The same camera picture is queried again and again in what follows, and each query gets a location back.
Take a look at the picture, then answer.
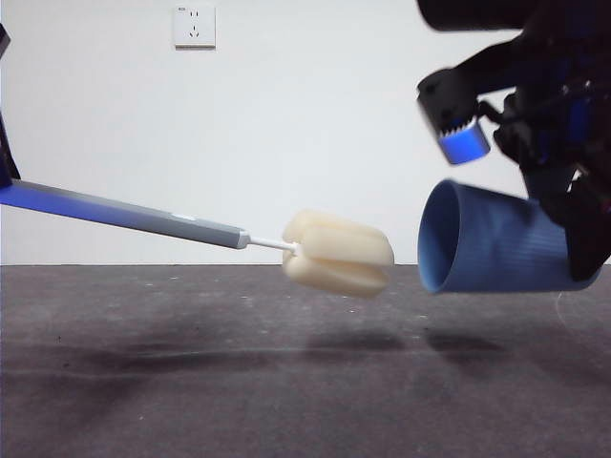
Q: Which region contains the blue ribbed plastic cup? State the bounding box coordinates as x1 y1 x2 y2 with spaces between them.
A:
417 178 600 295

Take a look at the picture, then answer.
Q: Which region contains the grey cup brush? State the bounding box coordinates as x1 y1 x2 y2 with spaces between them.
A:
0 179 395 301

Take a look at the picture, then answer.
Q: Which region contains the white wall socket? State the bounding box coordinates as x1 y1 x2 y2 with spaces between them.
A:
173 5 217 52

